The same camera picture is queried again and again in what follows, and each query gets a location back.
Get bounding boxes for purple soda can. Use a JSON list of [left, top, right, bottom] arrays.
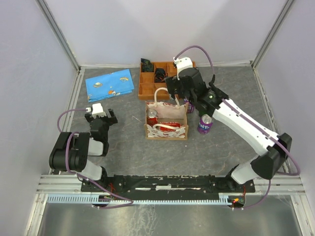
[[184, 99, 195, 114], [197, 114, 213, 134]]

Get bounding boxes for red soda can front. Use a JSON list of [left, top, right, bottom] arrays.
[[153, 123, 181, 132]]

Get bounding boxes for red soda can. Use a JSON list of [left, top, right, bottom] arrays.
[[153, 123, 181, 132], [147, 109, 158, 126]]

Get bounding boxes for canvas tote bag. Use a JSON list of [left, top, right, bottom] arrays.
[[144, 88, 189, 141]]

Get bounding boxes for purple soda can front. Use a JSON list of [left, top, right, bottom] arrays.
[[197, 114, 213, 134]]

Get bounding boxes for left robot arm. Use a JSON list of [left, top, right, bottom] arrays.
[[49, 108, 118, 192]]

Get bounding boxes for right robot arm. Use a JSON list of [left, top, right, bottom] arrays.
[[165, 67, 292, 192]]

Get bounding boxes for rolled black orange tie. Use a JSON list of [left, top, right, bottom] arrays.
[[154, 68, 167, 83]]

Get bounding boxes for wooden compartment tray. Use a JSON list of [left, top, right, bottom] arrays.
[[137, 61, 197, 101]]

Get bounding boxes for blue space print cloth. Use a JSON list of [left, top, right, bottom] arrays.
[[85, 69, 134, 102]]

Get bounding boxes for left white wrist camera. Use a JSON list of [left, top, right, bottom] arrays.
[[86, 103, 107, 118]]

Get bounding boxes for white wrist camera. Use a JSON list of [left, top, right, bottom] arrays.
[[173, 57, 193, 74], [86, 103, 107, 118]]

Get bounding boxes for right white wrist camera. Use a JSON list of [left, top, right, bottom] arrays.
[[173, 57, 193, 74]]

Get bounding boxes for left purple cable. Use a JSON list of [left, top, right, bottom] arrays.
[[57, 108, 134, 209]]

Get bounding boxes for purple cable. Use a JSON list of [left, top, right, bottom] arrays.
[[174, 45, 301, 211], [57, 108, 134, 209]]

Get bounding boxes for light blue cable duct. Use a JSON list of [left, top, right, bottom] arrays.
[[46, 192, 234, 205]]

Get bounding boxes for aluminium frame rail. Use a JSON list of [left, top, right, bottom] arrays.
[[36, 174, 84, 194]]

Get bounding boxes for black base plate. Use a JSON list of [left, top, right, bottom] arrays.
[[81, 175, 255, 201]]

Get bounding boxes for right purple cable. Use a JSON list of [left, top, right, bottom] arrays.
[[174, 45, 301, 211]]

